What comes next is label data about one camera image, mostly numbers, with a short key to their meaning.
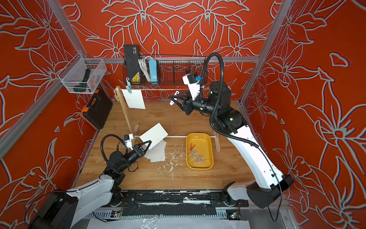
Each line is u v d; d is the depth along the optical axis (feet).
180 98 1.64
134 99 2.28
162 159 2.88
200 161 2.80
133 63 2.88
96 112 3.13
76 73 2.74
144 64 2.80
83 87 2.65
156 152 2.80
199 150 2.97
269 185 1.22
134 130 3.17
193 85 1.55
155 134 2.64
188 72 3.03
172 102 1.88
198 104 1.64
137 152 2.26
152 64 2.94
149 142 2.51
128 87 2.03
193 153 2.88
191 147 3.03
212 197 2.40
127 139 2.38
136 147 2.28
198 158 2.82
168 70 3.20
